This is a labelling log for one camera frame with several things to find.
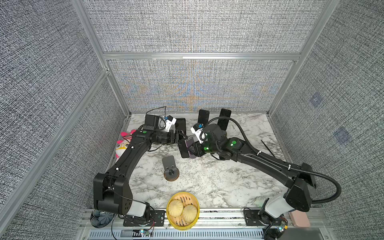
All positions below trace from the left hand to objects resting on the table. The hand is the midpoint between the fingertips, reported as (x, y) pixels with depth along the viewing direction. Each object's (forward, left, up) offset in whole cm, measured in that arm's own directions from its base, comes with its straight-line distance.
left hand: (183, 138), depth 78 cm
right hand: (-5, -3, 0) cm, 6 cm away
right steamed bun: (-32, -2, -16) cm, 36 cm away
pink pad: (-36, -55, -19) cm, 68 cm away
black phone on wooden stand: (+17, -26, -8) cm, 32 cm away
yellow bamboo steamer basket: (-35, +4, -19) cm, 40 cm away
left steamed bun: (-29, +5, -15) cm, 33 cm away
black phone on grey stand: (+26, -14, -11) cm, 31 cm away
